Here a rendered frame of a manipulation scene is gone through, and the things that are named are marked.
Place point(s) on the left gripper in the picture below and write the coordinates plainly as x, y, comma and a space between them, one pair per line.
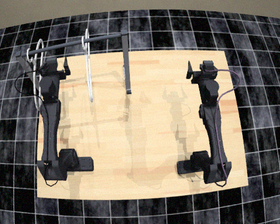
50, 69

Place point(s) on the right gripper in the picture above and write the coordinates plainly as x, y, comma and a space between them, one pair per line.
198, 77

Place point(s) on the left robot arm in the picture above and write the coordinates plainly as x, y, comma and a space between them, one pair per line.
68, 159

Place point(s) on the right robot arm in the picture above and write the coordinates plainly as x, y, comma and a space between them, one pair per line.
201, 159

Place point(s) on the grey plastic hanger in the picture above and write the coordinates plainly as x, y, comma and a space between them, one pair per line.
34, 63

